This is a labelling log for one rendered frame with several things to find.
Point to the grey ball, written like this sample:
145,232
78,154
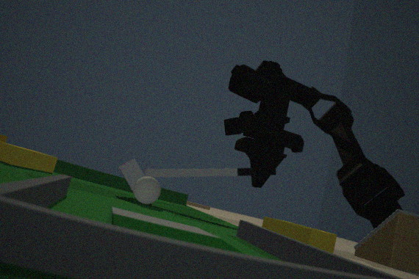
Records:
147,189

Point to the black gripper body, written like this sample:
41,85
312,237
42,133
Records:
274,137

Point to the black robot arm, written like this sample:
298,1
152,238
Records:
360,179

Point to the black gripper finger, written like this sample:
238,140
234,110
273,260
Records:
267,162
254,162

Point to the green rectangular mat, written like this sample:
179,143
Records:
94,201

